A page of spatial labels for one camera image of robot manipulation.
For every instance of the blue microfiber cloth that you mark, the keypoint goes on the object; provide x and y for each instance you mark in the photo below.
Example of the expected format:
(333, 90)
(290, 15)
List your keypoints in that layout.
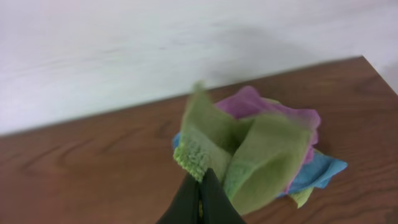
(198, 156)

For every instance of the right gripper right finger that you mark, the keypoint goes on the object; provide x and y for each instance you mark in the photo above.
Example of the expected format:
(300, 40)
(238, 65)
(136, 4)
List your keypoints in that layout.
(216, 207)

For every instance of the yellow-green cloth at bottom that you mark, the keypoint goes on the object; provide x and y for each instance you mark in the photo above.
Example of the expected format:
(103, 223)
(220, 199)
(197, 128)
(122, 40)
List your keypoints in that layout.
(304, 183)

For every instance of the green microfiber cloth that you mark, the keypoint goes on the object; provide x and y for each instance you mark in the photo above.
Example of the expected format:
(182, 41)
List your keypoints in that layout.
(200, 111)

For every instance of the purple microfiber cloth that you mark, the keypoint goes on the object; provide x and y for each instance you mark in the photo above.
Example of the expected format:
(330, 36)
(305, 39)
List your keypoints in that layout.
(229, 133)

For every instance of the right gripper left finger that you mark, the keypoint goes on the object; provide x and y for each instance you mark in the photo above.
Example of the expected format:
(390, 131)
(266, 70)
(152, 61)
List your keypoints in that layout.
(184, 207)

